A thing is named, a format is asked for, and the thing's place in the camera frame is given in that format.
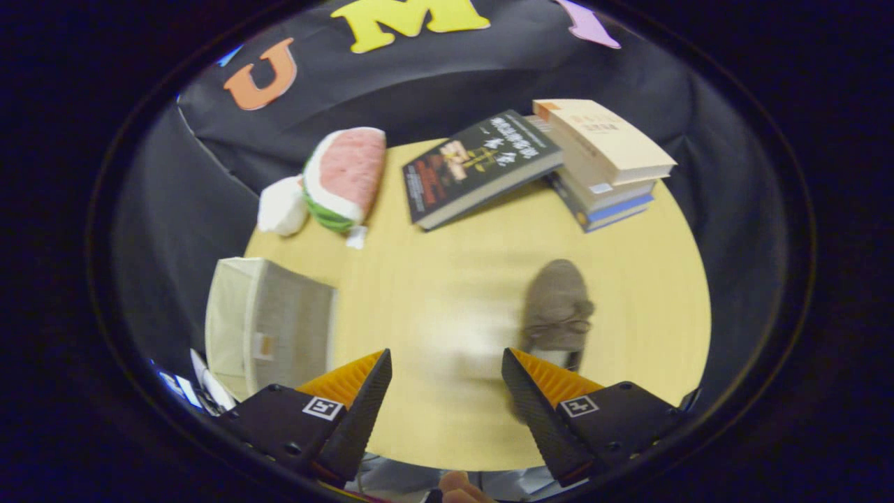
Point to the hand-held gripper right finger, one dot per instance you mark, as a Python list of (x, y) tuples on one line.
[(538, 423)]

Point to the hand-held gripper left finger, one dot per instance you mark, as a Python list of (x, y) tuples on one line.
[(360, 423)]

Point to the brown moccasin shoe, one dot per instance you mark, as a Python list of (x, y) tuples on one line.
[(555, 311)]

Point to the foldable fabric storage box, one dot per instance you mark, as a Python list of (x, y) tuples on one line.
[(269, 325)]

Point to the person's grey clothing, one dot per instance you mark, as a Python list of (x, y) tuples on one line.
[(398, 475)]

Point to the white paper sheet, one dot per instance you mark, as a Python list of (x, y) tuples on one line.
[(209, 388)]

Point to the blue printed package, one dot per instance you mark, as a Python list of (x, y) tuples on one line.
[(171, 383)]

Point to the blue cover book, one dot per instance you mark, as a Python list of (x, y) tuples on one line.
[(618, 212)]

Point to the white plush toy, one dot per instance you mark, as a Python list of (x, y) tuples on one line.
[(281, 206)]

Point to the grey cover book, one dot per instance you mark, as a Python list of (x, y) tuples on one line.
[(614, 194)]

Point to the watermelon slice plush toy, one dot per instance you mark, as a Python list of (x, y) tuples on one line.
[(346, 175)]

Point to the black cover book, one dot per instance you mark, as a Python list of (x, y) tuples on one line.
[(478, 164)]

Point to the beige cover book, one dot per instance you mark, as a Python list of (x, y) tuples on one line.
[(604, 143)]

